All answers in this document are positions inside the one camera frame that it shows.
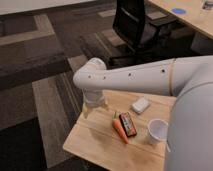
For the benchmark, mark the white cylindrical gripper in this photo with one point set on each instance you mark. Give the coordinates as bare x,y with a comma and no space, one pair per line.
93,98

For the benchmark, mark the orange carrot-like pepper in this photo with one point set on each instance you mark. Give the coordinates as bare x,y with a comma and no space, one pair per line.
119,128

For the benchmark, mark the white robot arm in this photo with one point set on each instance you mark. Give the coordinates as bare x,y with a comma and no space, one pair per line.
187,81

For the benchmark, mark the white ceramic cup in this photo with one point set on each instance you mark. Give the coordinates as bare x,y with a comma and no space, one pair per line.
157,131

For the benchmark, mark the dark red snack bar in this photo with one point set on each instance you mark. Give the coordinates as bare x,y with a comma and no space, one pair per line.
127,124

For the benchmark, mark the white rectangular sponge block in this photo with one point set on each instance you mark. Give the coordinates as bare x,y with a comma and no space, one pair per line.
140,105

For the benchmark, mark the black office chair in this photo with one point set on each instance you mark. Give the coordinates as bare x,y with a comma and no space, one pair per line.
141,26

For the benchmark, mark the blue round disc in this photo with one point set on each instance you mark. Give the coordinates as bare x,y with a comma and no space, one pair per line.
178,11

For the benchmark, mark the light wooden desk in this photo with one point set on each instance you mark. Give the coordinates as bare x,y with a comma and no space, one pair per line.
196,17

